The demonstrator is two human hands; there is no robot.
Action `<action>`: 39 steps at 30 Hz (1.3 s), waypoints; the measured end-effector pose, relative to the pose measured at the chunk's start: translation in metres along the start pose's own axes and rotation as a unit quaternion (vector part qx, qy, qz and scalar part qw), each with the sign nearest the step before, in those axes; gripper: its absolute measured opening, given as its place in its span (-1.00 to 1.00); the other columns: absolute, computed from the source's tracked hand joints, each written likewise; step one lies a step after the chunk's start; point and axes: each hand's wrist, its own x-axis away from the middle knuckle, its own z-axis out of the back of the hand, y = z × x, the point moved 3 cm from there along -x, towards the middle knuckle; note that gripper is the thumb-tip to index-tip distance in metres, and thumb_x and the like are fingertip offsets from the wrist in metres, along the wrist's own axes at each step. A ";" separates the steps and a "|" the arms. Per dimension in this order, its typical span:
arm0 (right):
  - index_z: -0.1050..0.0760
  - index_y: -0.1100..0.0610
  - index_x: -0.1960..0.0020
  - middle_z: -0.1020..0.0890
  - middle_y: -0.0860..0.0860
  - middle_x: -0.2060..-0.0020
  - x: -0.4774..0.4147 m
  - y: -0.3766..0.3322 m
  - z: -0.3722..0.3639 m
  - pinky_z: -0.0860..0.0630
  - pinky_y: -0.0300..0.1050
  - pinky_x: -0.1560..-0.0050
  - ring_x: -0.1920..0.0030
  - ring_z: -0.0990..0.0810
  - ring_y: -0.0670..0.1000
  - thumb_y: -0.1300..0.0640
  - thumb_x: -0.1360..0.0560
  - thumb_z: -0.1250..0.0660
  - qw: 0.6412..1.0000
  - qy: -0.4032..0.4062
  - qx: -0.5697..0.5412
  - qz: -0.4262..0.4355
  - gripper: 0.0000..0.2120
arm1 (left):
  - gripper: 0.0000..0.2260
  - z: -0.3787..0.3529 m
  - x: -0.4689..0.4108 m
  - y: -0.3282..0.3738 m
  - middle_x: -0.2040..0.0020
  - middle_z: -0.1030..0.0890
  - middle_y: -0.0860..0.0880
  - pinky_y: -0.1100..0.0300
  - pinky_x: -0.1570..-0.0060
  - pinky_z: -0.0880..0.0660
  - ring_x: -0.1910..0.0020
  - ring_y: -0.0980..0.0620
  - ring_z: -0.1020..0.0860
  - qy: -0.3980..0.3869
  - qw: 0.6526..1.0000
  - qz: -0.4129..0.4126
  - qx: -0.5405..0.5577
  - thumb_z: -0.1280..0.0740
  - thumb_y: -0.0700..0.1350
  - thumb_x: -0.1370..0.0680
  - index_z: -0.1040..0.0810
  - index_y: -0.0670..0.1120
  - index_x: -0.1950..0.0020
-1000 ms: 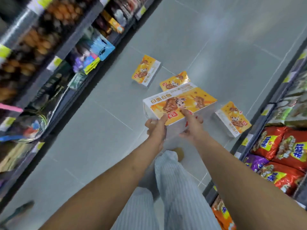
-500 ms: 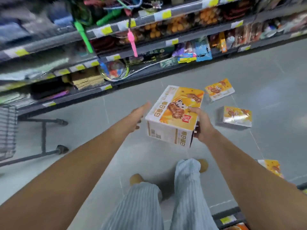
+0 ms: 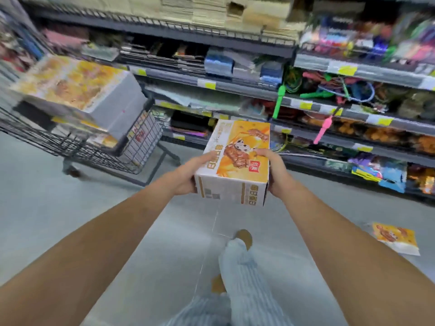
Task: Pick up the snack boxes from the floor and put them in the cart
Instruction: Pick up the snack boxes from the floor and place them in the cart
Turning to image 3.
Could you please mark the person's left hand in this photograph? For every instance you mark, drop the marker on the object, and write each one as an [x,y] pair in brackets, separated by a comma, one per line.
[181,179]

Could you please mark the person's right hand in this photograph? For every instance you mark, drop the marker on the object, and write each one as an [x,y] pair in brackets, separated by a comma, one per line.
[278,176]

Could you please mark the person's right thumb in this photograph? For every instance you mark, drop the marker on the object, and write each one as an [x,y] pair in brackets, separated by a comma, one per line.
[263,152]

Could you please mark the person's left thumb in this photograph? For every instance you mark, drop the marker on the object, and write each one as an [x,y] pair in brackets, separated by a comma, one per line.
[206,159]

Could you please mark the orange and white snack box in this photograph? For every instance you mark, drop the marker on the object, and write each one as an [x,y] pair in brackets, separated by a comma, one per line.
[238,159]

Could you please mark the person's right forearm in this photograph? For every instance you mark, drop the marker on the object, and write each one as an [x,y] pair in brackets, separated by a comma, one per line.
[356,261]

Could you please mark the person's left forearm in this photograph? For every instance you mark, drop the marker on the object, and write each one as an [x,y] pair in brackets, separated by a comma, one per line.
[85,254]

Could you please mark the green plastic toy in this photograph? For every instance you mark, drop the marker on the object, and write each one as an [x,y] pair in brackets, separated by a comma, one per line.
[279,100]

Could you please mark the pink plastic toy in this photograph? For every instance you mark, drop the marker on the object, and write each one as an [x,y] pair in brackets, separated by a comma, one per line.
[324,128]

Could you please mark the pile of boxes in cart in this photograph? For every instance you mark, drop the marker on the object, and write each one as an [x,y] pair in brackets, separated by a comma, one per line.
[139,139]

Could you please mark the blue folded cloth stack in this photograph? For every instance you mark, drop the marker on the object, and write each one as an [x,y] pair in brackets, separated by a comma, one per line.
[272,72]
[219,62]

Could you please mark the person's tan shoe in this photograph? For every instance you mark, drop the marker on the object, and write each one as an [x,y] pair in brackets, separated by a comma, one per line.
[217,284]
[245,237]

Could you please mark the row of orange plush toys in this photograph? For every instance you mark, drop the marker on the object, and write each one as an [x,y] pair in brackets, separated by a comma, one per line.
[373,132]

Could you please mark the row of yellow price labels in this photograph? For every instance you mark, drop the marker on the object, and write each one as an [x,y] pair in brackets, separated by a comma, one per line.
[346,69]

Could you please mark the dark metal shelf unit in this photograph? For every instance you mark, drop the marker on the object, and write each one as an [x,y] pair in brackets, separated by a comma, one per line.
[217,40]
[367,69]

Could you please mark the pile of blue toy packets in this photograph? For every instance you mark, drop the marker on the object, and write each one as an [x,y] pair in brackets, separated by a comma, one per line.
[384,173]

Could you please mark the person's striped light trousers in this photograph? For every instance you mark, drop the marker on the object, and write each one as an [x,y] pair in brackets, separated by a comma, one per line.
[238,288]

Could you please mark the large orange printed carton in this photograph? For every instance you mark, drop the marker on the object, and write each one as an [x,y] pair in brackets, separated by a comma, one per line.
[78,88]

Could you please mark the stack of beige paper pads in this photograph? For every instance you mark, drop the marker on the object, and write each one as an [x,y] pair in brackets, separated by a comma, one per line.
[204,10]

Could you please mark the row of colourful hanging packets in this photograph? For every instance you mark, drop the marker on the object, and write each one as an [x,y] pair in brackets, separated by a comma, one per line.
[367,37]

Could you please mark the orange snack packet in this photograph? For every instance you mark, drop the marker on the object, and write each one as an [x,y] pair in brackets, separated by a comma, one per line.
[396,237]

